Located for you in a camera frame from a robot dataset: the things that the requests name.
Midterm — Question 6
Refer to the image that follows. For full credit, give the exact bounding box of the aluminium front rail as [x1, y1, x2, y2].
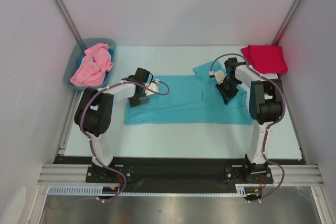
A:
[37, 164, 324, 187]

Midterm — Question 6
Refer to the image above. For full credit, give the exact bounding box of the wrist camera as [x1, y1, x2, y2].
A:
[209, 70, 226, 84]
[145, 79, 160, 97]

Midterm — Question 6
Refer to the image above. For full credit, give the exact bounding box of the pink t shirt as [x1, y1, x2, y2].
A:
[70, 43, 113, 87]

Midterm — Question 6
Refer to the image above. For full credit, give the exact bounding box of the right corner aluminium post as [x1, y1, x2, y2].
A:
[271, 0, 303, 46]

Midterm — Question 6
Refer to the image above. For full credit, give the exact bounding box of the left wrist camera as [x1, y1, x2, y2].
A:
[145, 79, 160, 97]

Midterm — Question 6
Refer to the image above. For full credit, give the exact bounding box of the blue plastic basket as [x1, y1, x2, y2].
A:
[63, 38, 117, 91]

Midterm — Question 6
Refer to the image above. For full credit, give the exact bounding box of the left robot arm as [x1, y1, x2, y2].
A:
[74, 68, 159, 182]

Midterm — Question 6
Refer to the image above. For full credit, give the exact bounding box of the left corner aluminium post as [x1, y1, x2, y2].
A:
[53, 0, 82, 42]

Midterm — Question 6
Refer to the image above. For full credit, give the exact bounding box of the left slotted cable duct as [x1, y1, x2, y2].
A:
[49, 185, 120, 196]

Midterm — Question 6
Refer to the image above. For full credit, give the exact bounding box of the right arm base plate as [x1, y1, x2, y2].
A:
[224, 163, 274, 185]

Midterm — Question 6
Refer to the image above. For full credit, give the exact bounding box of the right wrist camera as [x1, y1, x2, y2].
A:
[209, 70, 226, 84]

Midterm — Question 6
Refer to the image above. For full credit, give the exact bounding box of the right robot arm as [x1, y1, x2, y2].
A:
[209, 57, 286, 183]

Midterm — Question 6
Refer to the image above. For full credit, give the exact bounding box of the folded red t shirt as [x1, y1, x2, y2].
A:
[241, 45, 288, 74]

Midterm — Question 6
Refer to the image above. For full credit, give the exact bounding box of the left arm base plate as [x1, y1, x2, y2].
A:
[86, 157, 135, 184]

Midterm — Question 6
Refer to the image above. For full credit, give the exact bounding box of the corner aluminium post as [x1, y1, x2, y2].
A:
[271, 0, 303, 46]
[53, 0, 82, 42]

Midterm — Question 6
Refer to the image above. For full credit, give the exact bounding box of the turquoise t shirt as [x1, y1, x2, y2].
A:
[124, 62, 253, 125]

